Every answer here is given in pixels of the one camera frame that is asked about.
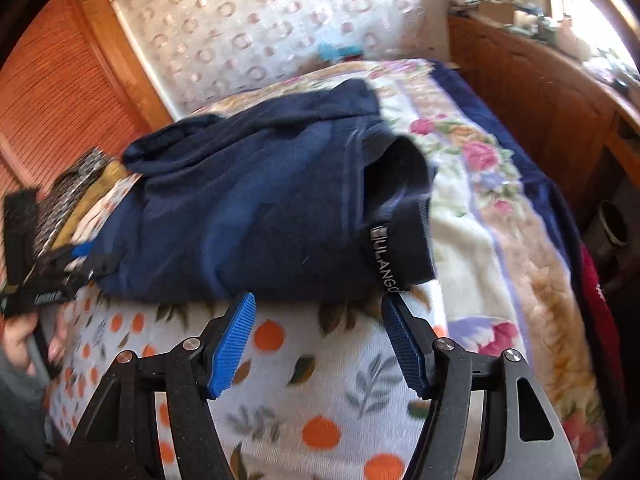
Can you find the white patterned curtain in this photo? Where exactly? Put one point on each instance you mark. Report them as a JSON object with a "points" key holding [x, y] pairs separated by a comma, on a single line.
{"points": [[260, 30]]}

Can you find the red cloth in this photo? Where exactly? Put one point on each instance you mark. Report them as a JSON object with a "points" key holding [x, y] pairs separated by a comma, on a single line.
{"points": [[597, 300]]}

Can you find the floral blanket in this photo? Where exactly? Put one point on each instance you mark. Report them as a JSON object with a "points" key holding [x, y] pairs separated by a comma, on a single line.
{"points": [[505, 240]]}

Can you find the light blue object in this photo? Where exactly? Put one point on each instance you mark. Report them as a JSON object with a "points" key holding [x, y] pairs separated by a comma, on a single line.
{"points": [[340, 51]]}

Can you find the navy t-shirt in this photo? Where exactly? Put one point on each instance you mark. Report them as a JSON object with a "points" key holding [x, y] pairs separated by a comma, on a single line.
{"points": [[260, 210]]}

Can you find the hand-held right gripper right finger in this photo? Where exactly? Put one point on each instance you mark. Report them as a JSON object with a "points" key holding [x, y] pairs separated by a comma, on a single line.
{"points": [[407, 345]]}

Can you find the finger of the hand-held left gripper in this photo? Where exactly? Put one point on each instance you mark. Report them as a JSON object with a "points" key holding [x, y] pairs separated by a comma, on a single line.
{"points": [[85, 260]]}

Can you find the clutter on cabinet top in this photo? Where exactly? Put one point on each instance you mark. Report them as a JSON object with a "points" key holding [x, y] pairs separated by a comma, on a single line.
{"points": [[550, 20]]}

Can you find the wooden cabinet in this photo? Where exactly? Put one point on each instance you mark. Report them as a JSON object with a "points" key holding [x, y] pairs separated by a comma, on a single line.
{"points": [[540, 110]]}

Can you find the wooden headboard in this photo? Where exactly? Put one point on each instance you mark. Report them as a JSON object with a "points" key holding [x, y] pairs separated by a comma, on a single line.
{"points": [[60, 90]]}

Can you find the dark cylindrical container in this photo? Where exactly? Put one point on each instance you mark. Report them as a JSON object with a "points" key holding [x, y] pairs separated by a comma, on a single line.
{"points": [[612, 222]]}

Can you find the orange print cushion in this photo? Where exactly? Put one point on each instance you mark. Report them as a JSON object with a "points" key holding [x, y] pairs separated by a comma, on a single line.
{"points": [[295, 400]]}

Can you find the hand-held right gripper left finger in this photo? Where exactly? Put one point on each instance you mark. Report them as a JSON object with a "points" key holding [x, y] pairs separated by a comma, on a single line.
{"points": [[231, 345]]}

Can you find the person's left hand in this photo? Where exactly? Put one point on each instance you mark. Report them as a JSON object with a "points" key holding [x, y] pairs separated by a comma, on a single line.
{"points": [[22, 340]]}

